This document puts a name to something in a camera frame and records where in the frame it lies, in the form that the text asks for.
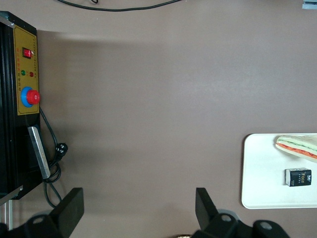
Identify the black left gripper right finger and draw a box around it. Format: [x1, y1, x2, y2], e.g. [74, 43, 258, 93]
[193, 187, 253, 238]

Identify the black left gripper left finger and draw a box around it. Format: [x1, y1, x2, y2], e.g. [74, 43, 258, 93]
[23, 187, 84, 238]

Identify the beige plastic tray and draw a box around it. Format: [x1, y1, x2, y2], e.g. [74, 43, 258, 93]
[241, 133, 317, 210]

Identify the black tissue pack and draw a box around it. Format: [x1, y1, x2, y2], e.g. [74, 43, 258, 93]
[283, 168, 313, 186]

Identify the wrapped triangle sandwich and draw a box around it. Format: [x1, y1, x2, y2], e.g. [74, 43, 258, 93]
[274, 133, 317, 164]

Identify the red emergency stop button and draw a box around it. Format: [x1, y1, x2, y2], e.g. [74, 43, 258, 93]
[20, 86, 41, 109]

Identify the black sealing machine yellow panel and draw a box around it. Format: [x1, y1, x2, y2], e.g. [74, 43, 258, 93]
[0, 11, 42, 200]

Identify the black power cable with plug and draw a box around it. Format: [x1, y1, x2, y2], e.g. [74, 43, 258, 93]
[39, 108, 69, 209]

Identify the silver metal handle bar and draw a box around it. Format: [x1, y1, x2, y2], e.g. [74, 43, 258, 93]
[27, 126, 52, 179]

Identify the red rocker switch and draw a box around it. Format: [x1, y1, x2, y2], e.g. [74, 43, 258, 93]
[22, 47, 34, 60]

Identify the long black table cable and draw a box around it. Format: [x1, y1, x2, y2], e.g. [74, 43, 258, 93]
[56, 0, 183, 11]

